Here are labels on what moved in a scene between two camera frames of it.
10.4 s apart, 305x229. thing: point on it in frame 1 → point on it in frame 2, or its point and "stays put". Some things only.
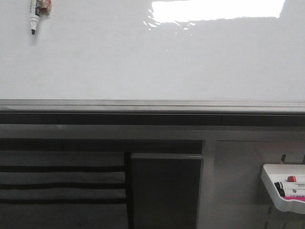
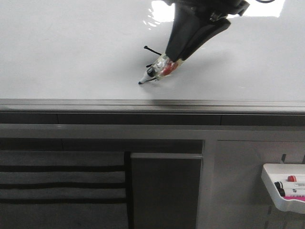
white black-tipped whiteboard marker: (35, 14) → (163, 67)
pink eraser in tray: (294, 198) stays put
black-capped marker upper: (279, 185) stays put
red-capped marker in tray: (291, 179) stays put
